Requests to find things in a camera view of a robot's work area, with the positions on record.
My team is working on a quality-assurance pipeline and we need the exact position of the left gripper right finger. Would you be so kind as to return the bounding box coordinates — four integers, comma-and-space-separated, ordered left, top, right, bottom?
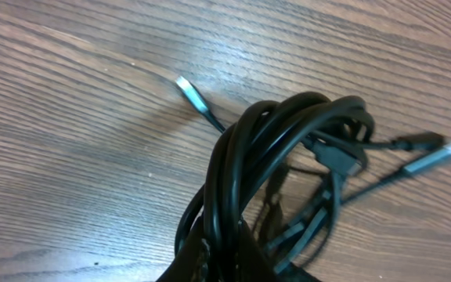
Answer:
236, 220, 321, 282

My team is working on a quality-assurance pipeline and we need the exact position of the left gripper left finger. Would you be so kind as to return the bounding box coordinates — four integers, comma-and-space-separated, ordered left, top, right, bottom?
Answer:
157, 218, 210, 282

